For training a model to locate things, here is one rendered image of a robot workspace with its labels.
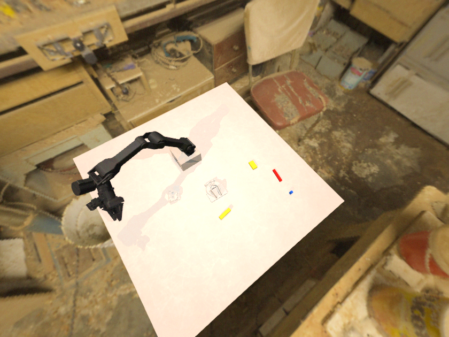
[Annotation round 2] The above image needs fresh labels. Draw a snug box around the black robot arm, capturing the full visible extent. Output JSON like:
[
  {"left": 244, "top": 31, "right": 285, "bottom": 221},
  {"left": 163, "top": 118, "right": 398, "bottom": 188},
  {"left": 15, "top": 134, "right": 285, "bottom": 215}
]
[{"left": 72, "top": 131, "right": 196, "bottom": 211}]

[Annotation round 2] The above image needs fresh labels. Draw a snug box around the yellow rectangular block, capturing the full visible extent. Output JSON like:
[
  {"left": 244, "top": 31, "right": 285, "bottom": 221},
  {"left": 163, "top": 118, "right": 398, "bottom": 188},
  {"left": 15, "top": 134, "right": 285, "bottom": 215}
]
[
  {"left": 219, "top": 208, "right": 231, "bottom": 220},
  {"left": 249, "top": 160, "right": 257, "bottom": 170}
]

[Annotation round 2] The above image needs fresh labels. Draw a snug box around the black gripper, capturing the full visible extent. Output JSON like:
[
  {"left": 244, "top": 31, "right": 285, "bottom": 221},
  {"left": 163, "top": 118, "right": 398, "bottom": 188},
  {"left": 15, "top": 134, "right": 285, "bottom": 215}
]
[{"left": 97, "top": 185, "right": 125, "bottom": 221}]

